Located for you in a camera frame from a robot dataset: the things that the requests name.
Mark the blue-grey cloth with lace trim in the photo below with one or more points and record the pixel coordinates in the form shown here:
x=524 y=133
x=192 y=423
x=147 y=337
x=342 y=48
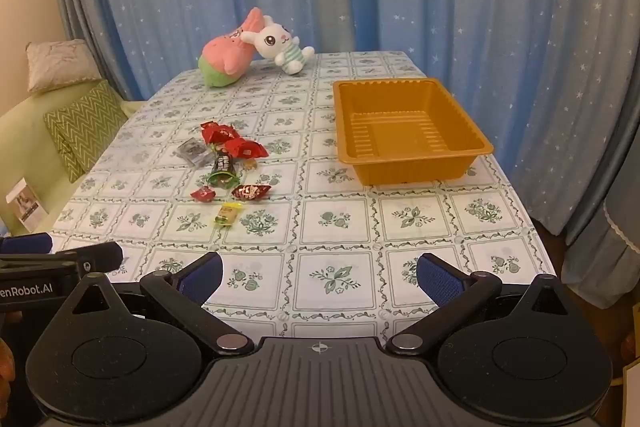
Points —
x=600 y=232

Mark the small gold candy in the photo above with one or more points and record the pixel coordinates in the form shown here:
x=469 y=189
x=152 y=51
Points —
x=248 y=165

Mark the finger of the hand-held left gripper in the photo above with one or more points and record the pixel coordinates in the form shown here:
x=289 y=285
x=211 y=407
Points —
x=95 y=257
x=27 y=243

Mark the dark red candy packet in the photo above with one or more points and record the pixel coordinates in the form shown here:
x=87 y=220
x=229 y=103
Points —
x=250 y=192

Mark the orange plastic tray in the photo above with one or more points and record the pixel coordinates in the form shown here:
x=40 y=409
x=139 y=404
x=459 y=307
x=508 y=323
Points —
x=400 y=132

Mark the red gold-print candy packet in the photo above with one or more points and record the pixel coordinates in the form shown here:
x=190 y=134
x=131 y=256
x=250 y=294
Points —
x=222 y=136

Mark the person's left hand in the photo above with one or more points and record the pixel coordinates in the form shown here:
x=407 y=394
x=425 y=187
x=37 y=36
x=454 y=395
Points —
x=4 y=359

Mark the pink green plush toy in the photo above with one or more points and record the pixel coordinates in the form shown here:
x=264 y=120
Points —
x=225 y=57

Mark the small red candy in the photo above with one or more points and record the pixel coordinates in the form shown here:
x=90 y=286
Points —
x=202 y=194
x=207 y=125

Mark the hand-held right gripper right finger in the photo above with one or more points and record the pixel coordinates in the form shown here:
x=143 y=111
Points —
x=440 y=279

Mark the green black candy packet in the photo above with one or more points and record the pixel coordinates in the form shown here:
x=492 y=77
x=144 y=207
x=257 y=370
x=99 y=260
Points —
x=222 y=166

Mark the green zigzag pillow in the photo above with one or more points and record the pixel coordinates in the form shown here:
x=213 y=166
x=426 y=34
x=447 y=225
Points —
x=82 y=122

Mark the yellow candy packet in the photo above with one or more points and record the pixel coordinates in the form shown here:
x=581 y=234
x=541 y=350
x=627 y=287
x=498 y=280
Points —
x=228 y=213

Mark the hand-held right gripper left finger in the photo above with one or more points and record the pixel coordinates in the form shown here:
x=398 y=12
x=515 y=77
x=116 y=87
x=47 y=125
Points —
x=200 y=279

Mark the clear plastic packet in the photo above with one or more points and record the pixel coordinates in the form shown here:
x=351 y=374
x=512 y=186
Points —
x=192 y=152

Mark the white pillow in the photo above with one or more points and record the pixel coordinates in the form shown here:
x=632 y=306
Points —
x=60 y=64

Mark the green sofa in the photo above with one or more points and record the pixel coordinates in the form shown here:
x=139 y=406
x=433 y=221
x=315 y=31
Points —
x=25 y=132

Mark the pale yellow board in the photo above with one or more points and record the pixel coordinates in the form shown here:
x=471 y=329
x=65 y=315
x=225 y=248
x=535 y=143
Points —
x=632 y=387

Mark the white rabbit plush toy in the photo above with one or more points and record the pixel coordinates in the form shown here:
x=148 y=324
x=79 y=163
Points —
x=270 y=39

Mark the green floral tablecloth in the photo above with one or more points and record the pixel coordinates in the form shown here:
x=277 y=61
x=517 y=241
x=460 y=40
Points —
x=340 y=217

